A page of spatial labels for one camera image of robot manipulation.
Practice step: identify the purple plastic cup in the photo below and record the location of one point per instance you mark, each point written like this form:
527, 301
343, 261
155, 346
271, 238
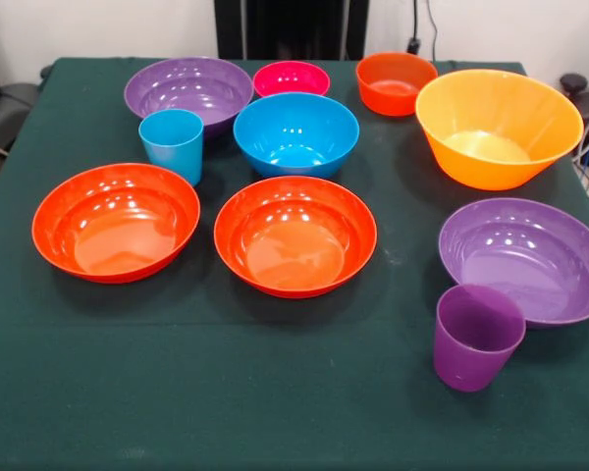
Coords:
466, 363

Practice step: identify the pink plastic bowl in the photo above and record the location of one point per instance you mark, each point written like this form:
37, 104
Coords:
289, 78

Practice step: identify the purple plastic bowl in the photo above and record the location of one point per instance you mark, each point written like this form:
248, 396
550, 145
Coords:
530, 255
191, 83

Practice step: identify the blue plastic bowl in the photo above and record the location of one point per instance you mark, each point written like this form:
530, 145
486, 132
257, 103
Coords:
294, 127

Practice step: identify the wide red-orange bowl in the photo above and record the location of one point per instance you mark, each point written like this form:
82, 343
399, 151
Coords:
118, 230
294, 245

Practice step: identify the large yellow-orange bowl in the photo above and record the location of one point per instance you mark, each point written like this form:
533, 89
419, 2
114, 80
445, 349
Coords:
496, 108

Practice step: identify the blue plastic cup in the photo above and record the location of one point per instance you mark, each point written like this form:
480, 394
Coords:
172, 157

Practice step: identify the small deep orange bowl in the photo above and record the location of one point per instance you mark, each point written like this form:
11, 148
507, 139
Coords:
395, 100

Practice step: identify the dark green tablecloth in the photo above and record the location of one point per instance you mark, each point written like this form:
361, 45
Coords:
275, 368

